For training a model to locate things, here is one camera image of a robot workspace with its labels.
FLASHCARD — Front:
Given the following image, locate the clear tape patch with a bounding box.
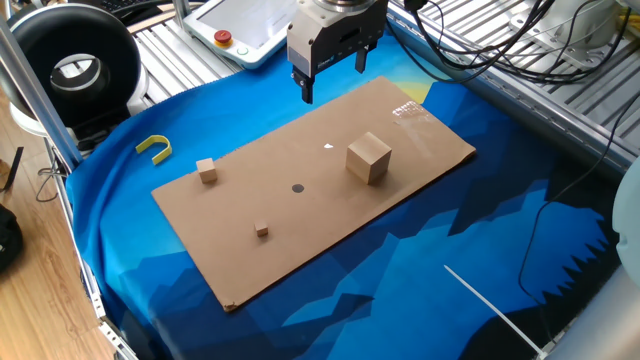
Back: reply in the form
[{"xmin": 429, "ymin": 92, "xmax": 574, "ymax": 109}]
[{"xmin": 392, "ymin": 99, "xmax": 432, "ymax": 127}]

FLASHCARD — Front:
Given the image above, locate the thin black cable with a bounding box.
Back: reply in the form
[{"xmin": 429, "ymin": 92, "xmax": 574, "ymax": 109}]
[{"xmin": 517, "ymin": 94, "xmax": 640, "ymax": 307}]

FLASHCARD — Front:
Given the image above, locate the aluminium slotted rail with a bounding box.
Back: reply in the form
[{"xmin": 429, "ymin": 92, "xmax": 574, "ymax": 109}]
[{"xmin": 387, "ymin": 4, "xmax": 640, "ymax": 171}]

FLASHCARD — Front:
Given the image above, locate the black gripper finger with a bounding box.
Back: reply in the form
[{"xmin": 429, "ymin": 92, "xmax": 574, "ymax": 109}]
[
  {"xmin": 292, "ymin": 70, "xmax": 315, "ymax": 105},
  {"xmin": 355, "ymin": 42, "xmax": 377, "ymax": 75}
]

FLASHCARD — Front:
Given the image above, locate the black strap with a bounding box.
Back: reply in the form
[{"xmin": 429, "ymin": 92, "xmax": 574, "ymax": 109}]
[{"xmin": 0, "ymin": 146, "xmax": 25, "ymax": 194}]

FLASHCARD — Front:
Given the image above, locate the white teach pendant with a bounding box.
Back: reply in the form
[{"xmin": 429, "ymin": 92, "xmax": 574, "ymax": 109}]
[{"xmin": 182, "ymin": 0, "xmax": 301, "ymax": 70}]

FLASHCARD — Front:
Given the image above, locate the brown cardboard sheet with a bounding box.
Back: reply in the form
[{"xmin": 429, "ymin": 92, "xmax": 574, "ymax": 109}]
[{"xmin": 150, "ymin": 75, "xmax": 477, "ymax": 313}]

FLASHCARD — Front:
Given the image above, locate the yellow U-shaped plastic piece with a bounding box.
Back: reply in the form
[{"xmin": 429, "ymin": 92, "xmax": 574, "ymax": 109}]
[{"xmin": 135, "ymin": 134, "xmax": 173, "ymax": 166}]

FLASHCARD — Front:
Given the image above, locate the aluminium table edge rail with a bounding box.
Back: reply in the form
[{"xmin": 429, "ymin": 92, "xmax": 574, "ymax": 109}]
[{"xmin": 44, "ymin": 139, "xmax": 139, "ymax": 360}]

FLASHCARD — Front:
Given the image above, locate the silver round mounting plate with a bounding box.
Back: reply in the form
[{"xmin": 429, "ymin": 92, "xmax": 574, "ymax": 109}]
[{"xmin": 509, "ymin": 0, "xmax": 626, "ymax": 67}]

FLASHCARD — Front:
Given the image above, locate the black bag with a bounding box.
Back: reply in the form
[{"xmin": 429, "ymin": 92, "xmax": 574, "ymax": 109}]
[{"xmin": 0, "ymin": 202, "xmax": 24, "ymax": 274}]

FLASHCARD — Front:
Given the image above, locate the black round ring lamp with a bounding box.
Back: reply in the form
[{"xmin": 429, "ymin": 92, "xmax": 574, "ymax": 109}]
[{"xmin": 9, "ymin": 3, "xmax": 151, "ymax": 139}]

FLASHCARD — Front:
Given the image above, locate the blue mountain print cloth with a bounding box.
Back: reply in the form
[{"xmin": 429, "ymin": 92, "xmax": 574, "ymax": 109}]
[{"xmin": 64, "ymin": 32, "xmax": 624, "ymax": 360}]

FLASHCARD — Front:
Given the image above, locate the medium wooden cube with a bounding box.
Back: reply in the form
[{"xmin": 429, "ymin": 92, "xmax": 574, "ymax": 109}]
[{"xmin": 195, "ymin": 157, "xmax": 219, "ymax": 185}]

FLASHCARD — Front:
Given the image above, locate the black keyboard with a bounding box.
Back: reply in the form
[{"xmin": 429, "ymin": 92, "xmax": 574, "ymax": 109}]
[{"xmin": 99, "ymin": 0, "xmax": 166, "ymax": 14}]

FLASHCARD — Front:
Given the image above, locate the white cable tie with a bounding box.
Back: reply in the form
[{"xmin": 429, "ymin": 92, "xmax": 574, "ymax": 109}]
[{"xmin": 443, "ymin": 264, "xmax": 549, "ymax": 359}]

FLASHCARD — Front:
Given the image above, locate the grey Schunk gripper body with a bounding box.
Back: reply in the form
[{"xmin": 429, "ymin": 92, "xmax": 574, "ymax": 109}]
[{"xmin": 287, "ymin": 5, "xmax": 389, "ymax": 79}]

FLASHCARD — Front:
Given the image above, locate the silver force torque sensor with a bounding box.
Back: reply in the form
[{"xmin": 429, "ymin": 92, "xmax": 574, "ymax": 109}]
[{"xmin": 324, "ymin": 0, "xmax": 376, "ymax": 14}]

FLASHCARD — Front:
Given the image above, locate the large wooden cube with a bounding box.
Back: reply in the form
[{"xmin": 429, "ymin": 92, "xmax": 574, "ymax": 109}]
[{"xmin": 345, "ymin": 131, "xmax": 393, "ymax": 185}]

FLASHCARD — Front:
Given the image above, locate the white gripper adapter plate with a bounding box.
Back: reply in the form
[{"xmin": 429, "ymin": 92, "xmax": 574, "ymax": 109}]
[{"xmin": 294, "ymin": 0, "xmax": 389, "ymax": 30}]

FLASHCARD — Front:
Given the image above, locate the black cable bundle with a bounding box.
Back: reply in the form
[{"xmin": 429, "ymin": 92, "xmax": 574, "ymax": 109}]
[{"xmin": 387, "ymin": 0, "xmax": 640, "ymax": 85}]

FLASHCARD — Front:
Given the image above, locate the aluminium frame post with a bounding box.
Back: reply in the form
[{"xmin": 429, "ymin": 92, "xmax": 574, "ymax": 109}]
[{"xmin": 0, "ymin": 14, "xmax": 84, "ymax": 171}]

